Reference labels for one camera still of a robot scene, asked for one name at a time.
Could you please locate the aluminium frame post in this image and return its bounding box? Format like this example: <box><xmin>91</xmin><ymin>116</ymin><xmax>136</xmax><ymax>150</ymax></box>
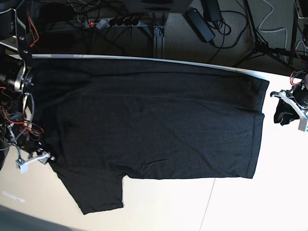
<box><xmin>150</xmin><ymin>13</ymin><xmax>169</xmax><ymax>59</ymax></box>

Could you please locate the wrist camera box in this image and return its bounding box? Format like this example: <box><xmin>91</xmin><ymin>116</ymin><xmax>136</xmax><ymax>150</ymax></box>
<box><xmin>15</xmin><ymin>158</ymin><xmax>28</xmax><ymax>174</ymax></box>
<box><xmin>298</xmin><ymin>117</ymin><xmax>308</xmax><ymax>132</ymax></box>

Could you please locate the black T-shirt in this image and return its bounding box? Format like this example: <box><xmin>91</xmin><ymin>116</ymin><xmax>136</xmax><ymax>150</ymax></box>
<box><xmin>31</xmin><ymin>58</ymin><xmax>269</xmax><ymax>214</ymax></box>

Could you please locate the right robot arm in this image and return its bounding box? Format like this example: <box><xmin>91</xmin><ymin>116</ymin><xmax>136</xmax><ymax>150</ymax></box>
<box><xmin>0</xmin><ymin>0</ymin><xmax>56</xmax><ymax>169</ymax></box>

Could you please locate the black tripod stand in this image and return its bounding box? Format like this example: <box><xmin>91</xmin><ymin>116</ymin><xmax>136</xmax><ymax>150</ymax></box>
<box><xmin>233</xmin><ymin>0</ymin><xmax>295</xmax><ymax>70</ymax></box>

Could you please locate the black power strip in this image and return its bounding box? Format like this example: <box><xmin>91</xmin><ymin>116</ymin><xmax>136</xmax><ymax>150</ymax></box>
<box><xmin>82</xmin><ymin>17</ymin><xmax>141</xmax><ymax>30</ymax></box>

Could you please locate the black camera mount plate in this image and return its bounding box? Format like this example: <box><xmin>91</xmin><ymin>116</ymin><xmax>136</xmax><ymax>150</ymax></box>
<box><xmin>122</xmin><ymin>0</ymin><xmax>192</xmax><ymax>13</ymax></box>

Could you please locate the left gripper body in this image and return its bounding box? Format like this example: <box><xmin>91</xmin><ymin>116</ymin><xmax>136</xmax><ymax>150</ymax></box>
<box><xmin>270</xmin><ymin>86</ymin><xmax>308</xmax><ymax>118</ymax></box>

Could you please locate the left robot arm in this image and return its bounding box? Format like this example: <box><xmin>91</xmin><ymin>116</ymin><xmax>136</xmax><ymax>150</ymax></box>
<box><xmin>270</xmin><ymin>0</ymin><xmax>308</xmax><ymax>126</ymax></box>

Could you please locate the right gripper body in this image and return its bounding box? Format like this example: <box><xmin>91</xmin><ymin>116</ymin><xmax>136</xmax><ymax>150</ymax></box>
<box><xmin>26</xmin><ymin>151</ymin><xmax>56</xmax><ymax>165</ymax></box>

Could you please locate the grey cable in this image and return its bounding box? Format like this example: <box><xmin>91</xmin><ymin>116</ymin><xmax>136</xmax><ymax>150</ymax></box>
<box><xmin>258</xmin><ymin>0</ymin><xmax>308</xmax><ymax>61</ymax></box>

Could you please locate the black power adapter brick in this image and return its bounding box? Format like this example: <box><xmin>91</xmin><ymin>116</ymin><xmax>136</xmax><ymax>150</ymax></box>
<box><xmin>183</xmin><ymin>8</ymin><xmax>215</xmax><ymax>43</ymax></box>

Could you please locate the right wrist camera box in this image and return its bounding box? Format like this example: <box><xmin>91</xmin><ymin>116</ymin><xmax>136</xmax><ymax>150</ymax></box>
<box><xmin>15</xmin><ymin>158</ymin><xmax>28</xmax><ymax>174</ymax></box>

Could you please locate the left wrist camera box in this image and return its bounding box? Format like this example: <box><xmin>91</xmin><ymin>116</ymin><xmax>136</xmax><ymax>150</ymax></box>
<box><xmin>298</xmin><ymin>117</ymin><xmax>308</xmax><ymax>132</ymax></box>

